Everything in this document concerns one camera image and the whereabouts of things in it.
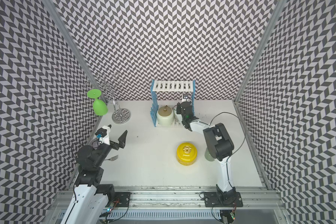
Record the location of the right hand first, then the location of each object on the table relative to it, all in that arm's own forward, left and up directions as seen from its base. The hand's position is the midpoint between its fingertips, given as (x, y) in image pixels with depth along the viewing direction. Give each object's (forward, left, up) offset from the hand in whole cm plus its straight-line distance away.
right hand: (181, 104), depth 99 cm
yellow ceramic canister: (-35, -2, -5) cm, 36 cm away
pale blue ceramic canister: (-9, +2, -5) cm, 10 cm away
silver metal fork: (-36, +42, -9) cm, 56 cm away
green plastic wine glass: (-11, +52, +9) cm, 54 cm away
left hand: (-29, +34, +12) cm, 46 cm away
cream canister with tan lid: (-10, +11, -1) cm, 15 cm away
